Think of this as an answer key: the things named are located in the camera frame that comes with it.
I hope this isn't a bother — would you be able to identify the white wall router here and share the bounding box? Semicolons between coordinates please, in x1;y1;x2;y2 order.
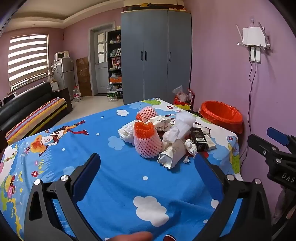
236;20;271;49

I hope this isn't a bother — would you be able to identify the white panelled door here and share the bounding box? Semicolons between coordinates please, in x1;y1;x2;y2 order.
89;21;115;95

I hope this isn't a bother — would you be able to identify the white wrapper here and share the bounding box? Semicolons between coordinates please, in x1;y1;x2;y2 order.
185;139;198;163

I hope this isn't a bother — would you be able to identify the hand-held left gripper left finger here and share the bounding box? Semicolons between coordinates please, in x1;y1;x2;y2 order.
24;152;101;241

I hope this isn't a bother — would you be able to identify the red bag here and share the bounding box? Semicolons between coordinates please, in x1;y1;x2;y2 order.
174;89;195;107

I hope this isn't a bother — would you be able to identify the black carton box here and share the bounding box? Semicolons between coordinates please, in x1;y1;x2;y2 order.
189;127;208;152

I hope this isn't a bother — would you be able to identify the blue-grey wardrobe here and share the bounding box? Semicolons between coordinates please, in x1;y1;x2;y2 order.
121;9;193;106

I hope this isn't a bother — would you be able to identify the striped window blind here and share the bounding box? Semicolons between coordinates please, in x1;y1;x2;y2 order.
8;34;49;90

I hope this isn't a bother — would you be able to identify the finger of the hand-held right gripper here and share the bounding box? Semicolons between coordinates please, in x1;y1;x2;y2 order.
247;134;280;163
267;127;296;151

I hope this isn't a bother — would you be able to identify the dark open bookshelf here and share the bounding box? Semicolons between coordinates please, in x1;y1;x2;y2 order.
107;29;123;92

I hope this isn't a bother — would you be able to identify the small white foam sheet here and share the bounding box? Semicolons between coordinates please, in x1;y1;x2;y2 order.
162;127;181;143

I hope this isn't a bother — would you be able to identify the clear plastic bag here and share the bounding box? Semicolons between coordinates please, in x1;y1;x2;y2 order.
172;85;189;102

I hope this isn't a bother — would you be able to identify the person's left hand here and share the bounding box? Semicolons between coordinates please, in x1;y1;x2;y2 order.
108;232;153;241

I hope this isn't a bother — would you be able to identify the brown wooden board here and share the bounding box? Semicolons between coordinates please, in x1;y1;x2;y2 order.
76;56;92;97

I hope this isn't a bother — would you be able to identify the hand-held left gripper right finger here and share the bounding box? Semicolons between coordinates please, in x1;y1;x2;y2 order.
194;153;272;241

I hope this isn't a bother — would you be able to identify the pink foam fruit net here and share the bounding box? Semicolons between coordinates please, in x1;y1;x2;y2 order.
136;106;158;123

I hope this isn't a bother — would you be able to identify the black cable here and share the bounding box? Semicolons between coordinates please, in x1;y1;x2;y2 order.
239;47;258;160

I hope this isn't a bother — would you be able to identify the striped sofa cushion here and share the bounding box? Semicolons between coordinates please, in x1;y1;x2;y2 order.
5;97;68;144

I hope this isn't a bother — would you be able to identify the small white box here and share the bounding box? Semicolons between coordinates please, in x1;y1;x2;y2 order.
203;134;217;150

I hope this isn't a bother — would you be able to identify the black leather sofa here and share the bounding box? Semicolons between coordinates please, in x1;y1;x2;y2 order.
0;82;73;145

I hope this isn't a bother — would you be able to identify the silver fridge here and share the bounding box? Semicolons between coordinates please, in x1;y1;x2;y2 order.
54;58;75;100

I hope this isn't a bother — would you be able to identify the waste bin with orange liner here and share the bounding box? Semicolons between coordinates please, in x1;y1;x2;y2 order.
199;100;244;135

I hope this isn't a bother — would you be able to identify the red label water bottle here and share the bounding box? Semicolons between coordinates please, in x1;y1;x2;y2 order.
72;85;82;103

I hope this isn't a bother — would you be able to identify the white microwave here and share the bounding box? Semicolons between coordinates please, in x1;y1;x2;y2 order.
54;50;70;61

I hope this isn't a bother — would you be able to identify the blue cartoon printed bedsheet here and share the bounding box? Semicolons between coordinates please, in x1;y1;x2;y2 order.
0;97;243;241

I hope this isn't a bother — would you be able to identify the white wall socket box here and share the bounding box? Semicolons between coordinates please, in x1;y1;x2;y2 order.
250;46;262;63

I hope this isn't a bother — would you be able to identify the pink and orange foam net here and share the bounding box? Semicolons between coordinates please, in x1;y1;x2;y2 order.
133;121;162;159

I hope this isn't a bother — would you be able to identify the white script printed paper bag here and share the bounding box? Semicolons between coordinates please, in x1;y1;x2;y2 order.
150;115;177;132

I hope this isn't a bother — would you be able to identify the crushed white paper cup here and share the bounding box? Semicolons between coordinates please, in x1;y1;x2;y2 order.
157;138;188;169

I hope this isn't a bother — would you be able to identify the green label water bottle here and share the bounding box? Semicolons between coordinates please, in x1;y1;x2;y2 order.
107;82;118;103

